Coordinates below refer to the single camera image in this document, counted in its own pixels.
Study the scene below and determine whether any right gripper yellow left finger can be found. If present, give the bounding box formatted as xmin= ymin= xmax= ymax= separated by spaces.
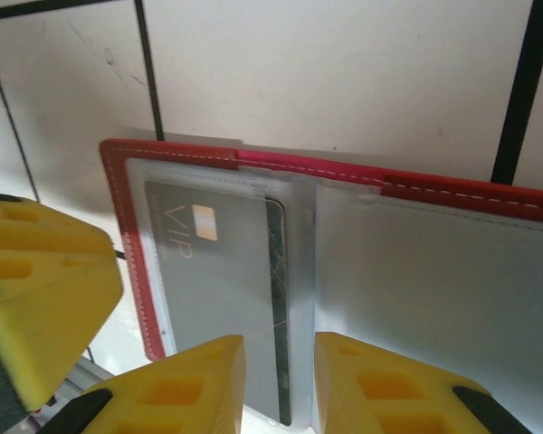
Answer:
xmin=43 ymin=334 xmax=247 ymax=434

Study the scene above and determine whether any red leather card holder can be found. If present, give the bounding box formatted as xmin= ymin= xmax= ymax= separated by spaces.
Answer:
xmin=99 ymin=137 xmax=543 ymax=434

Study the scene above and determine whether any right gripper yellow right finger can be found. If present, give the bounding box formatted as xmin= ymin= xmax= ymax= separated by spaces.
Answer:
xmin=313 ymin=331 xmax=521 ymax=434

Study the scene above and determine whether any black VIP credit card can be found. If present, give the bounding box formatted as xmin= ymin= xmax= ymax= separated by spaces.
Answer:
xmin=143 ymin=179 xmax=299 ymax=429

